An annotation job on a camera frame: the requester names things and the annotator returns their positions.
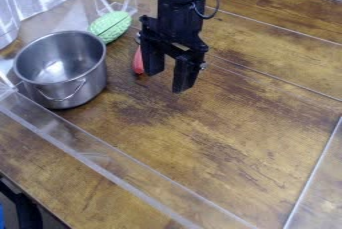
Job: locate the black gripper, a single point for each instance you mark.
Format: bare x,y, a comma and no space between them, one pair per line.
171,34

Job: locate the clear acrylic barrier wall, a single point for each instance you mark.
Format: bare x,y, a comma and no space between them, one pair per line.
238,154

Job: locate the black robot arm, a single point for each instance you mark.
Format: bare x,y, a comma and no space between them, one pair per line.
171,35

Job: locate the stainless steel pot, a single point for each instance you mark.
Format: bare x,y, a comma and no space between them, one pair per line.
61,68

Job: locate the pink handled metal spoon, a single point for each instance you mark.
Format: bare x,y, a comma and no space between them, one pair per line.
138,67

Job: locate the green knitted toy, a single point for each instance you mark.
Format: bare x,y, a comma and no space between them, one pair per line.
110,26

